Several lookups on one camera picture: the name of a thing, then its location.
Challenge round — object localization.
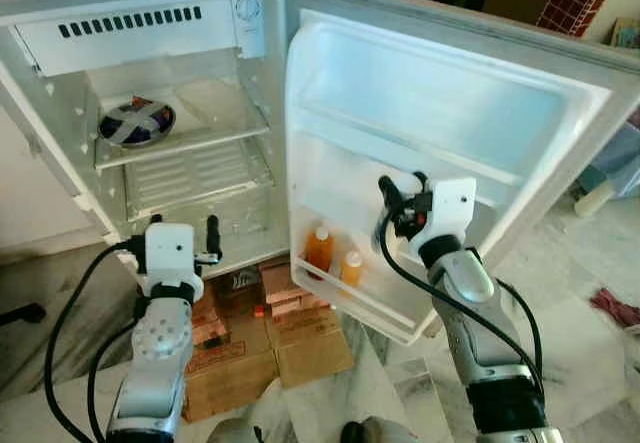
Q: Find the pale green robot left foot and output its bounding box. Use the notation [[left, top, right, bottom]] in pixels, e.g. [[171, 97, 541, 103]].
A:
[[204, 417, 267, 443]]

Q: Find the clear glass fridge shelf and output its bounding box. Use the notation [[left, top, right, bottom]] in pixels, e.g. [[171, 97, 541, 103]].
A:
[[91, 77, 274, 172]]

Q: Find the colourful picture book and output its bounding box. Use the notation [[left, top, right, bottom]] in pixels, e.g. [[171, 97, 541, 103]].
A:
[[607, 17, 640, 50]]

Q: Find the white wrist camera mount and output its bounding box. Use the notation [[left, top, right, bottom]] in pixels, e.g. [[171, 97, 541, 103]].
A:
[[419, 175, 479, 255], [140, 223, 207, 305]]

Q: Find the white door bottle rack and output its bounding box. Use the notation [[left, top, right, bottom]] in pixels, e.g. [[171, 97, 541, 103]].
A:
[[288, 251, 447, 349]]

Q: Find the short orange juice bottle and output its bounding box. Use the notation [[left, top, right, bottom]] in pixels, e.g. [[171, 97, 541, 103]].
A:
[[339, 249, 365, 290]]

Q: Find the light blue cloth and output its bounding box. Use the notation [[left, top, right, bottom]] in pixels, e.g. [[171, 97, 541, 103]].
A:
[[583, 123, 640, 200]]

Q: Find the pale green robot foot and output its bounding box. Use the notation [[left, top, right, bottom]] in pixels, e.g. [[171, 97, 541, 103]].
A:
[[204, 417, 267, 443], [339, 417, 422, 443]]

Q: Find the pale green robot right foot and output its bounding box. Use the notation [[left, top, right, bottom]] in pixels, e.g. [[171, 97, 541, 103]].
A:
[[339, 417, 422, 443]]

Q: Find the white vented fridge panel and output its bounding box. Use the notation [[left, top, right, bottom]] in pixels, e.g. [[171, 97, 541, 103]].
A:
[[9, 0, 267, 77]]

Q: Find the silver fridge door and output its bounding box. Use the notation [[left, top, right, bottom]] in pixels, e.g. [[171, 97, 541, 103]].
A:
[[283, 0, 640, 350]]

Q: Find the dark blue crossed bowl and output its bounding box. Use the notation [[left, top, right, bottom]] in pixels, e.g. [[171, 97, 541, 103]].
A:
[[97, 97, 179, 150]]

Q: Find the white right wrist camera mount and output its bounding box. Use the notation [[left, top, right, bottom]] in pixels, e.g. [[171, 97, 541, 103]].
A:
[[419, 175, 479, 255]]

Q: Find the dark red cloth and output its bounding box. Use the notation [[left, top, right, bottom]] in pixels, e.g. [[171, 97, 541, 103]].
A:
[[589, 287, 640, 330]]

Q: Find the tall orange juice bottle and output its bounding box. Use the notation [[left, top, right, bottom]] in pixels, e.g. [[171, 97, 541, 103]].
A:
[[304, 225, 335, 277]]

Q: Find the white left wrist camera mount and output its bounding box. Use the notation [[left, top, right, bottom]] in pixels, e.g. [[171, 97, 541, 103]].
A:
[[140, 223, 207, 305]]

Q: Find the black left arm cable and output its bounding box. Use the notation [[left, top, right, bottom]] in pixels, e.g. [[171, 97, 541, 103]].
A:
[[44, 240, 151, 443]]

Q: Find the brown flattened cardboard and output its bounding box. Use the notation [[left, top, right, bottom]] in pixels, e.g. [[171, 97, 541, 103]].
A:
[[179, 260, 357, 425]]

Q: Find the round white thermostat dial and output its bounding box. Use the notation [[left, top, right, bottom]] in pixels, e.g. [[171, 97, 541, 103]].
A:
[[233, 0, 264, 27]]

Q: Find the clear ribbed crisper cover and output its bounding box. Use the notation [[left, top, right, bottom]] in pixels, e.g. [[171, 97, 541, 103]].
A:
[[124, 140, 277, 223]]

